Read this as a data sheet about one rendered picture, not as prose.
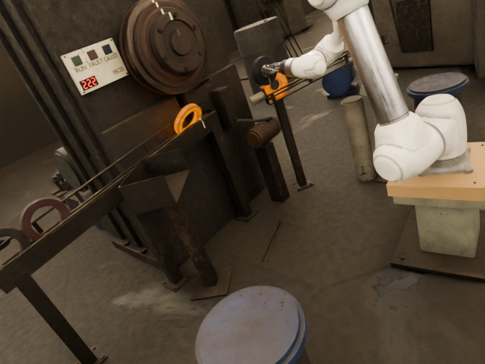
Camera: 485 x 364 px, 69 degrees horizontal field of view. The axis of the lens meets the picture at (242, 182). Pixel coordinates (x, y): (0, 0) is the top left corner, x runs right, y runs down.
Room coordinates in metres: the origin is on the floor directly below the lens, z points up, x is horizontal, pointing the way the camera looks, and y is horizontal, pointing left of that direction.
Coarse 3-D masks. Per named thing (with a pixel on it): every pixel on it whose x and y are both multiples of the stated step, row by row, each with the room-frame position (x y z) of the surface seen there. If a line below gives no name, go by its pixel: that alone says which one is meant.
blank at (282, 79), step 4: (276, 76) 2.07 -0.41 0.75; (280, 76) 2.07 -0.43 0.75; (284, 76) 2.07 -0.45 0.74; (280, 80) 2.07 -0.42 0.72; (284, 80) 2.07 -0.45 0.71; (280, 84) 2.08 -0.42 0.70; (284, 84) 2.07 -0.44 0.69; (264, 88) 2.06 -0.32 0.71; (268, 88) 2.06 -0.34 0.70; (284, 88) 2.07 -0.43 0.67; (268, 92) 2.06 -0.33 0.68; (276, 92) 2.07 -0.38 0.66; (284, 92) 2.07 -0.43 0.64; (268, 96) 2.06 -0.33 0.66; (276, 96) 2.07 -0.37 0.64; (280, 96) 2.07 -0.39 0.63
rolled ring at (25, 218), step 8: (40, 200) 1.38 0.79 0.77; (48, 200) 1.39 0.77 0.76; (56, 200) 1.41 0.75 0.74; (32, 208) 1.35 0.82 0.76; (56, 208) 1.40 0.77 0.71; (64, 208) 1.41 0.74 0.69; (24, 216) 1.33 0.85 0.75; (64, 216) 1.40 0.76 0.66; (24, 224) 1.31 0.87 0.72; (24, 232) 1.31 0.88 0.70; (32, 232) 1.32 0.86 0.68
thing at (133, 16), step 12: (144, 0) 1.89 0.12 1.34; (156, 0) 1.92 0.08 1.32; (168, 0) 1.97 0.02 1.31; (132, 12) 1.83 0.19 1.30; (192, 12) 2.04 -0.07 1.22; (132, 24) 1.81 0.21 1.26; (132, 36) 1.80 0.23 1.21; (204, 36) 2.06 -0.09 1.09; (132, 48) 1.78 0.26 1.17; (204, 48) 2.04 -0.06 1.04; (132, 60) 1.77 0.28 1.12; (204, 60) 2.02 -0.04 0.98; (144, 72) 1.79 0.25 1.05; (156, 84) 1.80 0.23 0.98; (192, 84) 1.93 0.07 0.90
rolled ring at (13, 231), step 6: (0, 228) 1.28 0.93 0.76; (6, 228) 1.28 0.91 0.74; (12, 228) 1.29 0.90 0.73; (0, 234) 1.26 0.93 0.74; (6, 234) 1.27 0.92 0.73; (12, 234) 1.28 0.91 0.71; (18, 234) 1.29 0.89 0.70; (24, 234) 1.30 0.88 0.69; (18, 240) 1.29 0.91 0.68; (24, 240) 1.29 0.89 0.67; (24, 246) 1.29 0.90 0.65
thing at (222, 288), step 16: (144, 160) 1.58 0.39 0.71; (160, 160) 1.56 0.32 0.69; (176, 160) 1.54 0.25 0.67; (128, 176) 1.43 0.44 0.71; (144, 176) 1.54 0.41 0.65; (160, 176) 1.28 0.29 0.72; (176, 176) 1.51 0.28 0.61; (128, 192) 1.33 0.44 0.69; (144, 192) 1.31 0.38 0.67; (160, 192) 1.29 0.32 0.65; (176, 192) 1.37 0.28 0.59; (144, 208) 1.32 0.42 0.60; (160, 208) 1.30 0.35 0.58; (176, 208) 1.42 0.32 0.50; (176, 224) 1.43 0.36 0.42; (192, 224) 1.47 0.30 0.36; (192, 240) 1.42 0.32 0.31; (192, 256) 1.43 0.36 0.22; (208, 256) 1.48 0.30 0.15; (208, 272) 1.42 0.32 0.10; (224, 272) 1.49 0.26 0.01; (208, 288) 1.42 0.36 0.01; (224, 288) 1.38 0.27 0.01
